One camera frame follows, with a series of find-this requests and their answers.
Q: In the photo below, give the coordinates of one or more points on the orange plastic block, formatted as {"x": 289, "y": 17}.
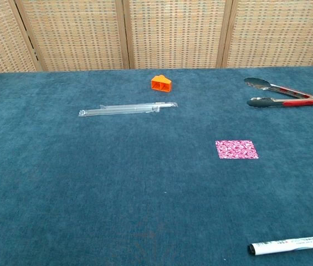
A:
{"x": 160, "y": 84}

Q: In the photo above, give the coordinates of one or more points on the white black marker pen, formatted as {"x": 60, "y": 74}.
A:
{"x": 289, "y": 245}

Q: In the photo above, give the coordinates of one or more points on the blue plush table cover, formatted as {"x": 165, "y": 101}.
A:
{"x": 117, "y": 180}

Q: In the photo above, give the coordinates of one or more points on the woven rattan screen panel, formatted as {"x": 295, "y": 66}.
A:
{"x": 175, "y": 33}
{"x": 278, "y": 33}
{"x": 1, "y": 41}
{"x": 76, "y": 36}

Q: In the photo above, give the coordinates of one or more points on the clear wrapped plastic straw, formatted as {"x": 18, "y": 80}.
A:
{"x": 145, "y": 105}
{"x": 117, "y": 111}

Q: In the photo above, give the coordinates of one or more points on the pink patterned card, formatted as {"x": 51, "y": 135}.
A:
{"x": 236, "y": 149}

